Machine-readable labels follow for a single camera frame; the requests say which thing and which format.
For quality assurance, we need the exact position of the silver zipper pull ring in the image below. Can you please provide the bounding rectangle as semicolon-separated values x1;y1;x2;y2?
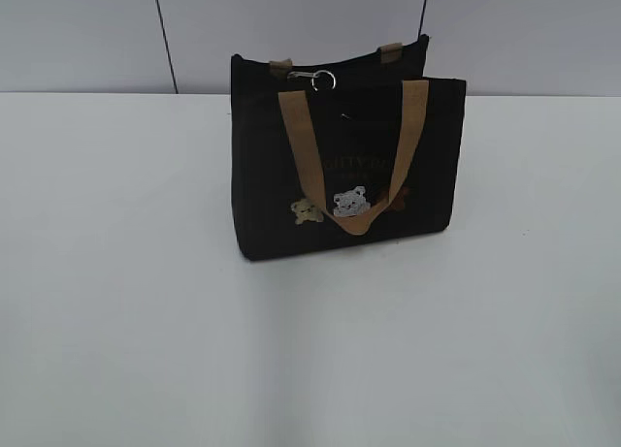
286;69;338;92

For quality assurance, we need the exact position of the black canvas tote bag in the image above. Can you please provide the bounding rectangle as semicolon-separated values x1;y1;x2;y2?
230;35;467;261

